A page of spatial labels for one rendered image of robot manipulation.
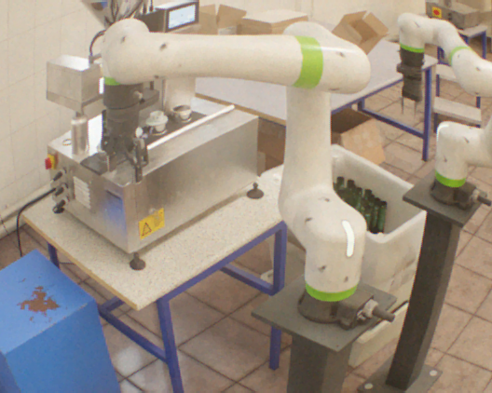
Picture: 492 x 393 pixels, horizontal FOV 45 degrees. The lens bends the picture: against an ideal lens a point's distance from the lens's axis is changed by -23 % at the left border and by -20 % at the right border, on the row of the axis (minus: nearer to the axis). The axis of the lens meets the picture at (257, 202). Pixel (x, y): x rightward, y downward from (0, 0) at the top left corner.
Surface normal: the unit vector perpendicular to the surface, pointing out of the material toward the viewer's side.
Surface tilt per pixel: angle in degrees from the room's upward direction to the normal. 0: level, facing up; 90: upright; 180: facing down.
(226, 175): 90
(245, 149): 90
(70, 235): 0
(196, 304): 0
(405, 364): 90
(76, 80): 90
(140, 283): 0
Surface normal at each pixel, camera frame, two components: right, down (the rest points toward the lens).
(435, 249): -0.65, 0.38
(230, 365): 0.01, -0.86
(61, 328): 0.77, 0.33
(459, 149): -0.09, 0.49
